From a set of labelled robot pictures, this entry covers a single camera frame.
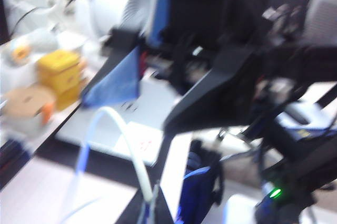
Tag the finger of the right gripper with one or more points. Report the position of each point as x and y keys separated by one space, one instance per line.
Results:
x=118 y=81

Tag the yellow tin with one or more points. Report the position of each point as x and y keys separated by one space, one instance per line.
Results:
x=58 y=76

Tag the person grey sweater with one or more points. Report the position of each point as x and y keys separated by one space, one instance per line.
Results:
x=323 y=10

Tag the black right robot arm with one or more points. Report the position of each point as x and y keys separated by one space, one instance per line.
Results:
x=302 y=58

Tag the blue black bag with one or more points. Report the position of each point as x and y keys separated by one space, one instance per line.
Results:
x=197 y=195

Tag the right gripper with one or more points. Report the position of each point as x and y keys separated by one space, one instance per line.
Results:
x=200 y=23

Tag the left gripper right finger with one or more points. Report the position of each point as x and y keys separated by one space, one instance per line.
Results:
x=163 y=210

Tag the white ribbed fan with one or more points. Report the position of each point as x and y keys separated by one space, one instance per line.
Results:
x=123 y=2

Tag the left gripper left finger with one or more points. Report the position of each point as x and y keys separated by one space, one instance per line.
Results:
x=147 y=213

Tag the white cup cork lid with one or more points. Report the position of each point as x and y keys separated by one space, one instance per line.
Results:
x=23 y=100

